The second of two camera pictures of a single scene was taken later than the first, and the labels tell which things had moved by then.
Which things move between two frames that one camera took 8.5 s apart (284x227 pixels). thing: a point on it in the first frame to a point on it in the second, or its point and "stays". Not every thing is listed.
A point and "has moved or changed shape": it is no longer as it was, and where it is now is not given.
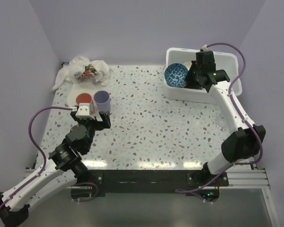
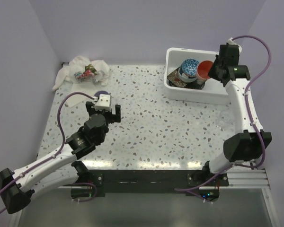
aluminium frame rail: [246, 178] stays
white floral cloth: [85, 75] stays
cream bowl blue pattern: [188, 64] to [184, 77]
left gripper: [105, 123] to [113, 117]
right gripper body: [194, 71] to [214, 71]
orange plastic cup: [85, 98] has moved or changed shape
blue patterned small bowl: [176, 75] has moved or changed shape
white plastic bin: [229, 62] stays
